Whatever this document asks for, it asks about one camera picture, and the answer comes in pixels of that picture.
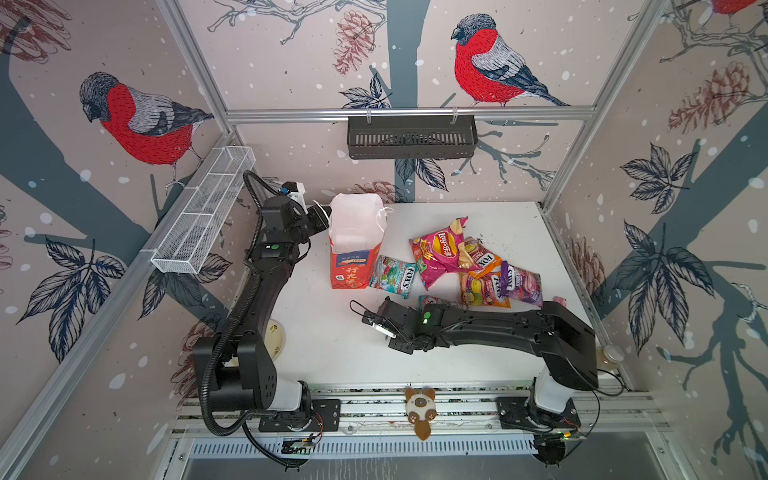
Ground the red paper gift bag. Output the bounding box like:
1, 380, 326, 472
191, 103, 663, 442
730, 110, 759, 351
329, 193, 388, 290

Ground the orange Fox's candy bag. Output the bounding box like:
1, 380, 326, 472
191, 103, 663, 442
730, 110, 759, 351
459, 272, 511, 308
458, 237, 502, 278

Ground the pink Lay's chips bag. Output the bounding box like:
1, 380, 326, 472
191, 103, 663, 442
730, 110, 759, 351
409, 217, 476, 290

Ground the purple Fox's candy bag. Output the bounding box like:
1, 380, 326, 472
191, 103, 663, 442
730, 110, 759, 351
500, 261, 543, 307

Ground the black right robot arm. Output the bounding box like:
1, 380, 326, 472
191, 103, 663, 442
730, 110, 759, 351
356, 298, 599, 415

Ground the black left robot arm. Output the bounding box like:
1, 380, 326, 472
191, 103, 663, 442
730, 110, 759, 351
192, 196, 331, 423

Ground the green snack packet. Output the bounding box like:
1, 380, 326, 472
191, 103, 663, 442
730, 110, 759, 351
418, 295, 442, 308

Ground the plush cat toy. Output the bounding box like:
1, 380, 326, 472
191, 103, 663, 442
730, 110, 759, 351
405, 387, 437, 441

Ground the white mesh tray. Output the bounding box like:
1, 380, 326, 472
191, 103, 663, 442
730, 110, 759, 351
151, 146, 255, 275

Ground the yellow round plate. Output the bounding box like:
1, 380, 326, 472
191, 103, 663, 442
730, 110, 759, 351
264, 319, 286, 360

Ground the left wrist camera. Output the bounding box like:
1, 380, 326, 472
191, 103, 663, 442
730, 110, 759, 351
281, 181, 307, 211

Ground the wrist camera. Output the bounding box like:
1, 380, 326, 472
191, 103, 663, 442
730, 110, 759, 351
281, 181, 307, 211
371, 323, 397, 338

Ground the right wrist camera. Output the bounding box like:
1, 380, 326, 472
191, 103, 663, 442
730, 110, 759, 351
371, 323, 397, 338

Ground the black wire basket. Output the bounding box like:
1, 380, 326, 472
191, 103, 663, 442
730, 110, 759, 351
347, 115, 478, 160

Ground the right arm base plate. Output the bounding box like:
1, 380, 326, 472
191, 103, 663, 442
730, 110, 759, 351
495, 396, 581, 434

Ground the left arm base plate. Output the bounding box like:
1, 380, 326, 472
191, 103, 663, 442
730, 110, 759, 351
258, 399, 341, 434

